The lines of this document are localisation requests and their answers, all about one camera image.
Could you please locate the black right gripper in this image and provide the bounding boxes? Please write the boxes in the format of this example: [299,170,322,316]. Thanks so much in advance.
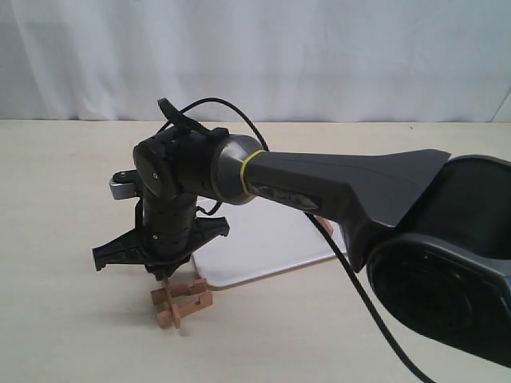
[93,189,230,284]

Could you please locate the notched wooden block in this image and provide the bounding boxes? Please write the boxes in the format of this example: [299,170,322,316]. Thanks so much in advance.
[179,291,213,322]
[151,278,208,305]
[316,216,335,237]
[157,298,181,330]

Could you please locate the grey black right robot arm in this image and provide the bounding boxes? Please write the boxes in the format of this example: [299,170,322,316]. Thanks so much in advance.
[93,127,510,366]

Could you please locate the white plastic tray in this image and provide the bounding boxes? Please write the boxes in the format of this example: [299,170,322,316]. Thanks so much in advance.
[192,198,335,290]

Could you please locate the white backdrop curtain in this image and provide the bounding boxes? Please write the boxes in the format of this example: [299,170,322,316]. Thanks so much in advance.
[1,0,510,122]

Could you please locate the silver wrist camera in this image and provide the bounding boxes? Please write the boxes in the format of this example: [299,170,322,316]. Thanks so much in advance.
[109,170,141,200]

